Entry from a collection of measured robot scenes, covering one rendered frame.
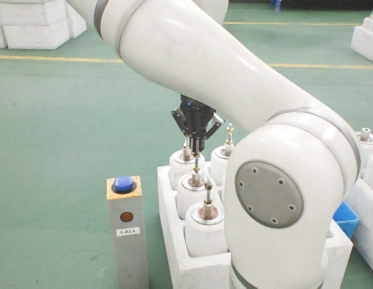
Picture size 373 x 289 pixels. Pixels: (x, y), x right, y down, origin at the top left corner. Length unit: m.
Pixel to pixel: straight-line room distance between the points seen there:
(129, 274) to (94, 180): 0.55
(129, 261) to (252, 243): 0.55
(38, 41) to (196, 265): 2.73
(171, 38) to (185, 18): 0.02
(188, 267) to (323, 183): 0.53
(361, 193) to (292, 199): 0.81
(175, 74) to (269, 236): 0.17
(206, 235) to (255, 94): 0.46
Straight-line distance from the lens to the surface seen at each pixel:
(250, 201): 0.29
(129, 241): 0.80
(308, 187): 0.26
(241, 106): 0.35
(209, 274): 0.79
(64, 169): 1.44
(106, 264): 1.03
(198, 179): 0.84
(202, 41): 0.33
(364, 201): 1.07
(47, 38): 3.22
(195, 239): 0.77
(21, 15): 3.27
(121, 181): 0.74
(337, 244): 0.87
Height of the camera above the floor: 0.75
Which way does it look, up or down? 29 degrees down
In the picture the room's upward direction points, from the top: straight up
